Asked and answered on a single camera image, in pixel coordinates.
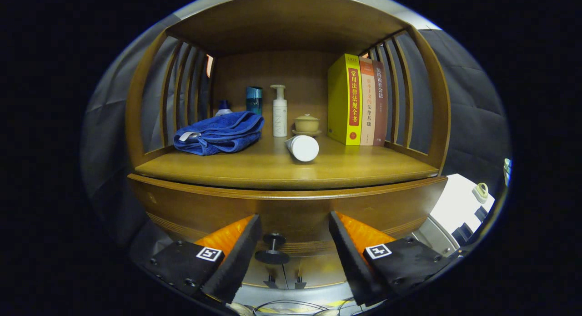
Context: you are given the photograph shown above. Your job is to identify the beige lidded teacup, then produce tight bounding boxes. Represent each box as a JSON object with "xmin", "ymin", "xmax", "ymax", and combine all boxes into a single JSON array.
[{"xmin": 294, "ymin": 114, "xmax": 320, "ymax": 133}]

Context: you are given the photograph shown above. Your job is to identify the wooden drawer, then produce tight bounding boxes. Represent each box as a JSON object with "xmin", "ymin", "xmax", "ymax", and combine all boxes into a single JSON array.
[{"xmin": 128, "ymin": 174, "xmax": 448, "ymax": 266}]

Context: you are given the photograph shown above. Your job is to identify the wooden cabinet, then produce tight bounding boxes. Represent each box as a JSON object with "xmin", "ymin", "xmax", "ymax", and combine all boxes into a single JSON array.
[{"xmin": 125, "ymin": 0, "xmax": 452, "ymax": 291}]

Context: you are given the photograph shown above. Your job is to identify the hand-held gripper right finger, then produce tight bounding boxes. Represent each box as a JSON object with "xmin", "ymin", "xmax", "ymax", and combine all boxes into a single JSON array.
[{"xmin": 329, "ymin": 211, "xmax": 454, "ymax": 307}]

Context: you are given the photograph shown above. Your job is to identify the white table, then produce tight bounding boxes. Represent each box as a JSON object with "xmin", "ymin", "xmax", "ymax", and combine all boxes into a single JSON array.
[{"xmin": 430, "ymin": 174, "xmax": 496, "ymax": 237}]

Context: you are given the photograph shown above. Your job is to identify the teal bottle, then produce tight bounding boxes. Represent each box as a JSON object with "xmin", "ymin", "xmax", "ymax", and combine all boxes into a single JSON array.
[{"xmin": 246, "ymin": 86, "xmax": 263, "ymax": 115}]

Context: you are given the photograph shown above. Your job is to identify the blue folded towel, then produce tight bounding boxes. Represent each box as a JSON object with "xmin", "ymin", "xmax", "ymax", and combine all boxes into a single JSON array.
[{"xmin": 173, "ymin": 111, "xmax": 265, "ymax": 156}]

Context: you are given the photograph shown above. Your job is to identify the orange and white book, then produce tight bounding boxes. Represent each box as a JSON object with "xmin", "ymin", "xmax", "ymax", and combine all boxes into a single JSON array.
[{"xmin": 359, "ymin": 57, "xmax": 376, "ymax": 146}]

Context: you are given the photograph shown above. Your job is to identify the black cable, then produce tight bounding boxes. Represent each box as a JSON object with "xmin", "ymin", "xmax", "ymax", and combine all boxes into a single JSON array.
[{"xmin": 252, "ymin": 299, "xmax": 360, "ymax": 316}]

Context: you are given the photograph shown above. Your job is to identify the brown book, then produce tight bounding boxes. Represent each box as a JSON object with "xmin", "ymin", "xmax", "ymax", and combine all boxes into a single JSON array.
[{"xmin": 372, "ymin": 60, "xmax": 388, "ymax": 146}]

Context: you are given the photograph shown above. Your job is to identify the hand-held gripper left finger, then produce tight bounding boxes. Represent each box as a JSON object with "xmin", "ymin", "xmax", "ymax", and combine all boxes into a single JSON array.
[{"xmin": 138, "ymin": 214, "xmax": 263, "ymax": 305}]

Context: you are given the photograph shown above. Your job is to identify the green and white tube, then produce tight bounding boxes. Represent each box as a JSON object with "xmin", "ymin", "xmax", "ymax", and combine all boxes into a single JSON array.
[{"xmin": 285, "ymin": 135, "xmax": 320, "ymax": 162}]

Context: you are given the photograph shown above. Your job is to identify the wooden countertop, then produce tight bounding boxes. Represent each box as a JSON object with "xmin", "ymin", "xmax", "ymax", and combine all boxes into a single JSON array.
[{"xmin": 135, "ymin": 132, "xmax": 439, "ymax": 191}]

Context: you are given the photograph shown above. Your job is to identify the white pump bottle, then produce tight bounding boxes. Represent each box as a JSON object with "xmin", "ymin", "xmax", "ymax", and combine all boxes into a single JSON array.
[{"xmin": 270, "ymin": 85, "xmax": 288, "ymax": 137}]

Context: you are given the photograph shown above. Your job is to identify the thick yellow book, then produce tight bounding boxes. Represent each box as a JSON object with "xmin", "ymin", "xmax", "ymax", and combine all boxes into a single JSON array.
[{"xmin": 327, "ymin": 53, "xmax": 362, "ymax": 146}]

